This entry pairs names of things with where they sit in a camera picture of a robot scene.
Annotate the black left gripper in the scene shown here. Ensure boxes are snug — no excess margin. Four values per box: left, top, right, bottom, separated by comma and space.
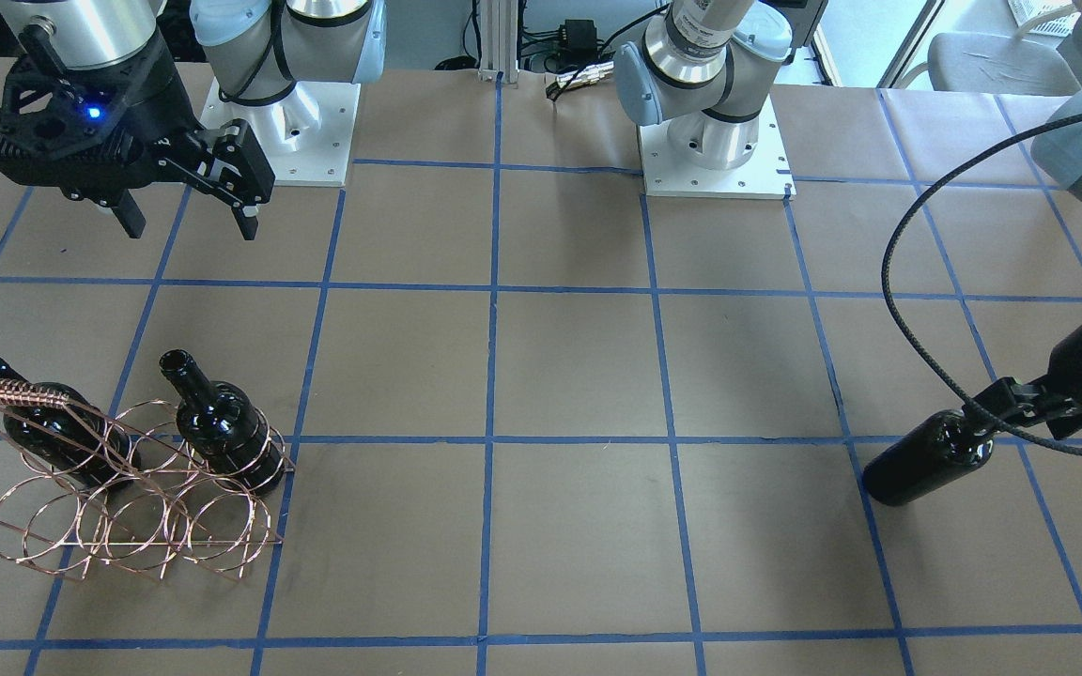
975, 324, 1082, 440

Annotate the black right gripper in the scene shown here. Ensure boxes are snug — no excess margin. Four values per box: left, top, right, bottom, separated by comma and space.
0, 27, 274, 242

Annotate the dark wine bottle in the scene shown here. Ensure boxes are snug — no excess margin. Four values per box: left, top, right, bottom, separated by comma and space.
159, 349, 285, 496
860, 410, 995, 508

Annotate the dark wine bottle in basket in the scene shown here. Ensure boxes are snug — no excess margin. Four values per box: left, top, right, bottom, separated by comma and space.
159, 349, 285, 496

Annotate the grey office chair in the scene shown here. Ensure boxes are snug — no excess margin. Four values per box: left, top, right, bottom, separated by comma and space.
883, 1, 1082, 96

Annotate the black power adapter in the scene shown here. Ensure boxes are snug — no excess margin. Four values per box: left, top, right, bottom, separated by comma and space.
558, 19, 601, 57

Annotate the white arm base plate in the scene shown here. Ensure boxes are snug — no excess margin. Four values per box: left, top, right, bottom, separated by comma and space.
201, 81, 362, 188
637, 98, 797, 200

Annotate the black braided cable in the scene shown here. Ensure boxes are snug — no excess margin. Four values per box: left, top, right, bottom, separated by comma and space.
881, 101, 1082, 459

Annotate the copper wire wine basket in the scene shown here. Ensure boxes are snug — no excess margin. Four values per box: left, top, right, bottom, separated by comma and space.
0, 379, 285, 582

